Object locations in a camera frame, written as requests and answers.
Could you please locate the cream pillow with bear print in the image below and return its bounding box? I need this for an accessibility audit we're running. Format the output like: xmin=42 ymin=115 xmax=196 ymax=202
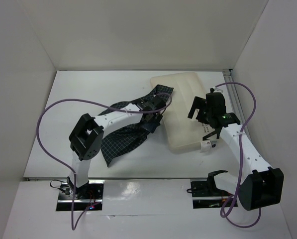
xmin=150 ymin=72 xmax=216 ymax=153

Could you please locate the dark checked pillowcase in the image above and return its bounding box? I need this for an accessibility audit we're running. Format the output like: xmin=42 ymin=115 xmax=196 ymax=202
xmin=101 ymin=85 xmax=174 ymax=167

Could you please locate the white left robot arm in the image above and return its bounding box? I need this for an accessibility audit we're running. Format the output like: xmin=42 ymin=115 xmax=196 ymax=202
xmin=67 ymin=95 xmax=167 ymax=199

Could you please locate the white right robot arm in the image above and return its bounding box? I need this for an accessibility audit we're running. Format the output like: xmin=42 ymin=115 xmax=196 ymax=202
xmin=188 ymin=91 xmax=284 ymax=211

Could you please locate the aluminium frame rail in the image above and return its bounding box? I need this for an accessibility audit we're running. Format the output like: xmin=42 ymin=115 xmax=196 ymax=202
xmin=223 ymin=69 xmax=246 ymax=124

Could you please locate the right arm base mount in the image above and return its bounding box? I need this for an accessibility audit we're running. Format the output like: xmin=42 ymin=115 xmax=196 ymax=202
xmin=186 ymin=181 xmax=231 ymax=209

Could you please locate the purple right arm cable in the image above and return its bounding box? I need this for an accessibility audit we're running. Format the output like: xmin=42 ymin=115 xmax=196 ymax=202
xmin=214 ymin=82 xmax=262 ymax=229

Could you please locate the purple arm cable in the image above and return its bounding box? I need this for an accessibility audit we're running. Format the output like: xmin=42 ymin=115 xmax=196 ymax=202
xmin=214 ymin=82 xmax=262 ymax=229
xmin=36 ymin=93 xmax=173 ymax=230

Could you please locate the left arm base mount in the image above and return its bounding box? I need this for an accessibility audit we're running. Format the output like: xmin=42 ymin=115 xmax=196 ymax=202
xmin=49 ymin=179 xmax=104 ymax=212

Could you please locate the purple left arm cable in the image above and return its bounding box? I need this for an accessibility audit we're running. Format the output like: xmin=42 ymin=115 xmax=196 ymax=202
xmin=36 ymin=93 xmax=173 ymax=230

